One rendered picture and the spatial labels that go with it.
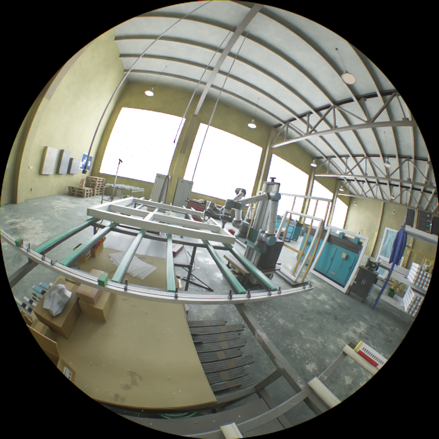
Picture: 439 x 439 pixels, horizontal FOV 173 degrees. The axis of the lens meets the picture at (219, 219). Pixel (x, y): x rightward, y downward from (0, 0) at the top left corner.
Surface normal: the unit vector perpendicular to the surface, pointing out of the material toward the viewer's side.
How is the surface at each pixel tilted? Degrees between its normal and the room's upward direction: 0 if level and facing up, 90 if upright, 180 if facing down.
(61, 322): 0
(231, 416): 0
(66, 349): 0
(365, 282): 90
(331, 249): 90
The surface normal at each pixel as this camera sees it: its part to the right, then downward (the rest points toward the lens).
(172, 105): 0.32, 0.21
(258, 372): 0.25, -0.96
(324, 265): -0.92, -0.18
